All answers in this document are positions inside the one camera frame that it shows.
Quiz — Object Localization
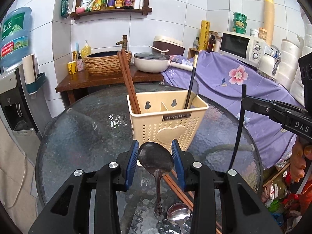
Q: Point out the white pan with lid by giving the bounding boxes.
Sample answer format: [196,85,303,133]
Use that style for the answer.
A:
[133,52,192,73]

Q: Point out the wooden wall shelf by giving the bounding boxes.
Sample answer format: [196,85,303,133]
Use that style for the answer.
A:
[70,0,152,20]

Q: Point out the bronze faucet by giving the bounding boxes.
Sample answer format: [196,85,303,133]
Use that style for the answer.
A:
[116,35,128,51]

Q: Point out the woven basket sink bowl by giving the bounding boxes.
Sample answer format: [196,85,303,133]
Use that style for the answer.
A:
[83,51,121,76]

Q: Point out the beige cloth cover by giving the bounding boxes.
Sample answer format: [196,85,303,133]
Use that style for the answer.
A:
[1,123,37,233]

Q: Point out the small shiny steel spoon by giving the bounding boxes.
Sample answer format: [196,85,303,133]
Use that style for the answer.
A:
[167,202,191,233]

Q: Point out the yellow soap bottle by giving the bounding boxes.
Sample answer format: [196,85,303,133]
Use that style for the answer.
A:
[81,40,91,59]

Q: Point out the large steel spoon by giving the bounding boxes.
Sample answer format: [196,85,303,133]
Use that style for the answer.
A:
[188,79,199,108]

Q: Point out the white microwave oven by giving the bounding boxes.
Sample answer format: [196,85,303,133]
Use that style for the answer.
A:
[219,32,273,68]

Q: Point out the green hanging packet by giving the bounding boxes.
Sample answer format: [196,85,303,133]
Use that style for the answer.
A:
[60,0,71,18]

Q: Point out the black chopstick gold band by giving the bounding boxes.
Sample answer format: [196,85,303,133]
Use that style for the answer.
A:
[184,51,199,109]

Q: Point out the right hand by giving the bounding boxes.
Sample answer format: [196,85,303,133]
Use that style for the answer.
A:
[290,137,312,183]

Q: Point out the purple floral cloth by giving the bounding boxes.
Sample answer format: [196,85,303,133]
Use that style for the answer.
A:
[161,50,305,170]

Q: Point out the brown white rice cooker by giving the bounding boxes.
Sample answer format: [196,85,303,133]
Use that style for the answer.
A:
[152,35,185,56]

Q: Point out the dark steel ornate spoon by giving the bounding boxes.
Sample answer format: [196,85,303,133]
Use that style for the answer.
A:
[138,142,174,218]

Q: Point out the brown wooden chopstick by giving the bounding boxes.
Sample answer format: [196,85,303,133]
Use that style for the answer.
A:
[162,174,223,234]
[117,49,141,114]
[121,49,141,114]
[170,168,195,202]

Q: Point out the yellow mug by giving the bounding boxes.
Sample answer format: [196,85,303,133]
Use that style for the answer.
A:
[67,61,78,74]

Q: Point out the yellow roll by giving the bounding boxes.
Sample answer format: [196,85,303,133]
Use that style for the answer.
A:
[198,20,210,50]

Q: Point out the blue water jug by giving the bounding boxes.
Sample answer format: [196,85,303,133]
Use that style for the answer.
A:
[1,7,32,68]

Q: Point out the green stacked bowls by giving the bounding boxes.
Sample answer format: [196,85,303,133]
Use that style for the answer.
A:
[232,12,247,34]

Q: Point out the paper cup stack holder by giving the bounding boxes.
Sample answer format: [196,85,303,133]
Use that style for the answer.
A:
[22,54,46,95]

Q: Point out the beige plastic utensil holder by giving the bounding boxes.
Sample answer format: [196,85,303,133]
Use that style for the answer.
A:
[127,90,208,151]

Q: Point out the brown wooden counter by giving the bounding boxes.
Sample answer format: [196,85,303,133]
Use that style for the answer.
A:
[55,65,163,104]

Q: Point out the water dispenser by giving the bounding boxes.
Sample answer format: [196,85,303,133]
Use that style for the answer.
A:
[0,66,47,137]

